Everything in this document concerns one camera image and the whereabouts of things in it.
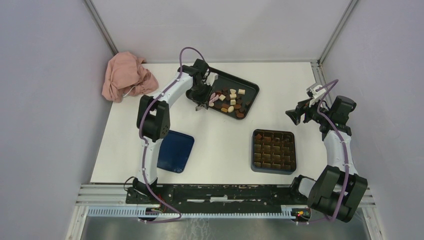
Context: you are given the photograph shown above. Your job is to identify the blue chocolate box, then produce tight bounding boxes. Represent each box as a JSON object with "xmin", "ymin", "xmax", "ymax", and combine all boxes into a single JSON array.
[{"xmin": 250, "ymin": 129, "xmax": 297, "ymax": 175}]

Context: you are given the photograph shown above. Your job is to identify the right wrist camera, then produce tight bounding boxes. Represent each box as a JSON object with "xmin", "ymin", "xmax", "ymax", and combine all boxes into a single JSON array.
[{"xmin": 306, "ymin": 83, "xmax": 327, "ymax": 107}]

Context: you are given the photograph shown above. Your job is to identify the pink cat paw tongs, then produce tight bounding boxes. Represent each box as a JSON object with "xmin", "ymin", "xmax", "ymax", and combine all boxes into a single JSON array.
[{"xmin": 195, "ymin": 93, "xmax": 220, "ymax": 111}]

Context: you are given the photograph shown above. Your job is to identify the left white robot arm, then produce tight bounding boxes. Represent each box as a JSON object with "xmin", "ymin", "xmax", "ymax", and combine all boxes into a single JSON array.
[{"xmin": 125, "ymin": 59, "xmax": 213, "ymax": 204}]

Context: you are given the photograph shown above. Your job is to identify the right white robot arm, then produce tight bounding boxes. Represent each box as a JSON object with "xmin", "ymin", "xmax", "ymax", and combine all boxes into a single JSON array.
[{"xmin": 285, "ymin": 95, "xmax": 368, "ymax": 223}]

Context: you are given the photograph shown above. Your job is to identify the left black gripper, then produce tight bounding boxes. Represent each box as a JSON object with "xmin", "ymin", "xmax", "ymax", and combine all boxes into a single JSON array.
[{"xmin": 191, "ymin": 81, "xmax": 215, "ymax": 110}]

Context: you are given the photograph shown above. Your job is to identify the pink cloth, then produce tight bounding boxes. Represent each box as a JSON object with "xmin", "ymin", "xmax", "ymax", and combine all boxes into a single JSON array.
[{"xmin": 101, "ymin": 51, "xmax": 159, "ymax": 103}]

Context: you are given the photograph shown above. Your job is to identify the blue tin lid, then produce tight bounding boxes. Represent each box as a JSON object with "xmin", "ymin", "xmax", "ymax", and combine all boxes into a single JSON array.
[{"xmin": 157, "ymin": 130, "xmax": 195, "ymax": 174}]

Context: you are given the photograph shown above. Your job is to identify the black chocolate tray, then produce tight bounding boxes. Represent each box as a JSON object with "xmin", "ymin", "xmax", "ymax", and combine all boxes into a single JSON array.
[{"xmin": 206, "ymin": 67, "xmax": 260, "ymax": 120}]

